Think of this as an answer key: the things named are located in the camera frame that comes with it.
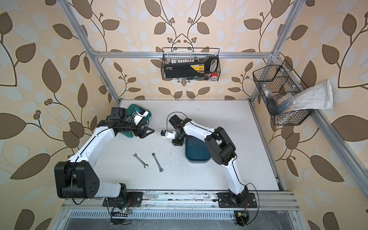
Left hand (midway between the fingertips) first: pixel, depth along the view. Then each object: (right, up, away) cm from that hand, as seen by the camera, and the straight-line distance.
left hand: (149, 125), depth 82 cm
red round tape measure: (+39, +30, +4) cm, 49 cm away
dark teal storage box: (+28, -16, +7) cm, 33 cm away
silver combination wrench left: (-7, -23, +6) cm, 25 cm away
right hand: (+15, -11, +14) cm, 23 cm away
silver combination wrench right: (+6, -27, +2) cm, 27 cm away
